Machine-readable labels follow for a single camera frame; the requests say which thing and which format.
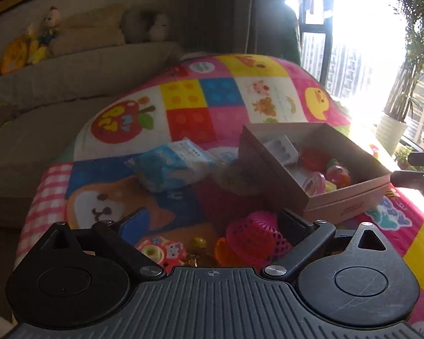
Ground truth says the gold bell keychain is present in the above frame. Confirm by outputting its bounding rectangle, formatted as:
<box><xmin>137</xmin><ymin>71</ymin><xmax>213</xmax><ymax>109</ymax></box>
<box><xmin>185</xmin><ymin>237</ymin><xmax>217</xmax><ymax>267</ymax></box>

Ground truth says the doll plush with orange hair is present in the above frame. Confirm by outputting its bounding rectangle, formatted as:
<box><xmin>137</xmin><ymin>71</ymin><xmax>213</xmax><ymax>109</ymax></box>
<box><xmin>27</xmin><ymin>6</ymin><xmax>62</xmax><ymax>65</ymax></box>

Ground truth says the pink plastic strainer toy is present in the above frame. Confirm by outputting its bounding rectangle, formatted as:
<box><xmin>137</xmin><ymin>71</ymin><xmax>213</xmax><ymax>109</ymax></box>
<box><xmin>226</xmin><ymin>211</ymin><xmax>293</xmax><ymax>270</ymax></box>

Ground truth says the red round cup toy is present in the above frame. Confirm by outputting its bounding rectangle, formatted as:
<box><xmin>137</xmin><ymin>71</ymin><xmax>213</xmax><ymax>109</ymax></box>
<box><xmin>300</xmin><ymin>148</ymin><xmax>332</xmax><ymax>173</ymax></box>

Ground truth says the yellow duck plush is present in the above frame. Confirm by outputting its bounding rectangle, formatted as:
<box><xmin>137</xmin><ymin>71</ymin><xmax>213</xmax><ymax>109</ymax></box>
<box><xmin>0</xmin><ymin>25</ymin><xmax>35</xmax><ymax>75</ymax></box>

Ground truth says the yellow toy camera keychain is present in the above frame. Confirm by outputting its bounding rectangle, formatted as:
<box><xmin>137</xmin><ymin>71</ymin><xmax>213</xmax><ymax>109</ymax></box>
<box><xmin>137</xmin><ymin>236</ymin><xmax>187</xmax><ymax>274</ymax></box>

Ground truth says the blue white wipes pack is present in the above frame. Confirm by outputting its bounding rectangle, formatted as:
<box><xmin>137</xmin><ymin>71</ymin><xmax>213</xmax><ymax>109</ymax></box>
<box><xmin>125</xmin><ymin>138</ymin><xmax>216</xmax><ymax>193</ymax></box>

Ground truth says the grey fabric sofa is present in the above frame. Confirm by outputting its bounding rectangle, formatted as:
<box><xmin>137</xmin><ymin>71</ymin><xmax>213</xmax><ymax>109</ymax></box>
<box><xmin>0</xmin><ymin>41</ymin><xmax>183</xmax><ymax>228</ymax></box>

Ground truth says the grey neck pillow plush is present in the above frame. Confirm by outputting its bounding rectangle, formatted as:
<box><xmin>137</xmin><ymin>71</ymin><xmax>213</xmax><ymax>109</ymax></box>
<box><xmin>120</xmin><ymin>6</ymin><xmax>169</xmax><ymax>44</ymax></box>

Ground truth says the colourful cartoon play mat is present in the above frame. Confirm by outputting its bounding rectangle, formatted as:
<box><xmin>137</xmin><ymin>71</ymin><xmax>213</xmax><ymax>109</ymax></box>
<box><xmin>6</xmin><ymin>54</ymin><xmax>424</xmax><ymax>338</ymax></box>

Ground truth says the beige folded blanket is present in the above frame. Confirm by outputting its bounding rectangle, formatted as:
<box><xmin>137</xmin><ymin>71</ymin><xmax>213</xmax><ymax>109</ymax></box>
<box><xmin>49</xmin><ymin>4</ymin><xmax>126</xmax><ymax>57</ymax></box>

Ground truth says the grey white usb hub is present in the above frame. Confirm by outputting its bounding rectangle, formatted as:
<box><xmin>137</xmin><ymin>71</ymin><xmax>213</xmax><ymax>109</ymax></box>
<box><xmin>263</xmin><ymin>135</ymin><xmax>298</xmax><ymax>166</ymax></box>

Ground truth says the red strawberry toy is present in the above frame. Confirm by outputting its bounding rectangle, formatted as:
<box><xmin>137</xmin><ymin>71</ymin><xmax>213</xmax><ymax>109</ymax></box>
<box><xmin>325</xmin><ymin>158</ymin><xmax>352</xmax><ymax>188</ymax></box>

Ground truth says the orange plastic toy cup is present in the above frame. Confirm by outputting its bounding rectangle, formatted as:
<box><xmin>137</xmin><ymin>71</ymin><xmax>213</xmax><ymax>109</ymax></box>
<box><xmin>214</xmin><ymin>237</ymin><xmax>241</xmax><ymax>267</ymax></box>

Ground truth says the open pink cardboard box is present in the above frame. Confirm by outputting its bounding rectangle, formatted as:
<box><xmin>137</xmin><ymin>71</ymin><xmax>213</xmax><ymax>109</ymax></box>
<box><xmin>238</xmin><ymin>123</ymin><xmax>391</xmax><ymax>223</ymax></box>

